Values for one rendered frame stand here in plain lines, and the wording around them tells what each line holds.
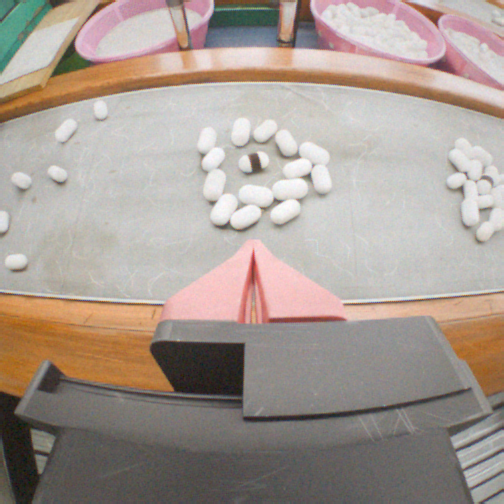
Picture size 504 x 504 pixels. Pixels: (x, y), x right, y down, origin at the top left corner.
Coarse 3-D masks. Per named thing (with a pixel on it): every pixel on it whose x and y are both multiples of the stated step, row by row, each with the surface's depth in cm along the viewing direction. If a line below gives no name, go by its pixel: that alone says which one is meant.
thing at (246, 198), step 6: (246, 186) 24; (252, 186) 24; (258, 186) 24; (240, 192) 24; (246, 192) 24; (252, 192) 24; (258, 192) 24; (264, 192) 24; (270, 192) 24; (240, 198) 24; (246, 198) 24; (252, 198) 24; (258, 198) 24; (264, 198) 23; (270, 198) 24; (252, 204) 24; (258, 204) 24; (264, 204) 24
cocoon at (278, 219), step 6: (282, 204) 24; (288, 204) 23; (294, 204) 23; (276, 210) 23; (282, 210) 23; (288, 210) 23; (294, 210) 23; (276, 216) 23; (282, 216) 23; (288, 216) 23; (294, 216) 24; (276, 222) 24; (282, 222) 24
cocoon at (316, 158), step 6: (306, 144) 25; (312, 144) 25; (300, 150) 25; (306, 150) 25; (312, 150) 25; (318, 150) 25; (324, 150) 25; (306, 156) 25; (312, 156) 25; (318, 156) 25; (324, 156) 25; (312, 162) 26; (318, 162) 25; (324, 162) 25
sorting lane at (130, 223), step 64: (0, 128) 30; (128, 128) 28; (192, 128) 28; (320, 128) 28; (384, 128) 28; (448, 128) 28; (0, 192) 27; (64, 192) 26; (128, 192) 26; (192, 192) 26; (384, 192) 26; (448, 192) 26; (0, 256) 24; (64, 256) 24; (128, 256) 24; (192, 256) 24; (320, 256) 24; (384, 256) 24; (448, 256) 24
